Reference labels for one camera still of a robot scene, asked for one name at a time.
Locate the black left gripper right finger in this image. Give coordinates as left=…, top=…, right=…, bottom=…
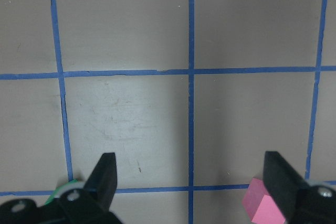
left=263, top=151, right=309, bottom=221

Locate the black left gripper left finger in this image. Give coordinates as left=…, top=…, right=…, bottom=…
left=83, top=153, right=117, bottom=211

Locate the green cube far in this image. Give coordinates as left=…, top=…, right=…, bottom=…
left=44, top=179, right=78, bottom=205

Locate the pink cube near robot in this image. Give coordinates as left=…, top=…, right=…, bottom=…
left=242, top=178, right=286, bottom=224

